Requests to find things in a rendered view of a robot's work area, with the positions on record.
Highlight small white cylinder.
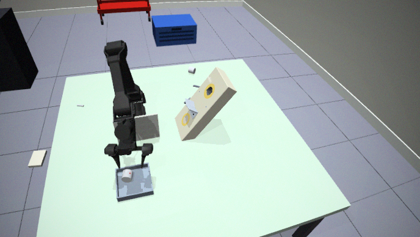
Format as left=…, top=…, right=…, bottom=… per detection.
left=188, top=66, right=196, bottom=74

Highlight white cylinder with two slots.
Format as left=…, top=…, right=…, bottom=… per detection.
left=121, top=169, right=133, bottom=183

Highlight off-white flat square pad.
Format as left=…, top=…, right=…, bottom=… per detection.
left=28, top=150, right=47, bottom=168

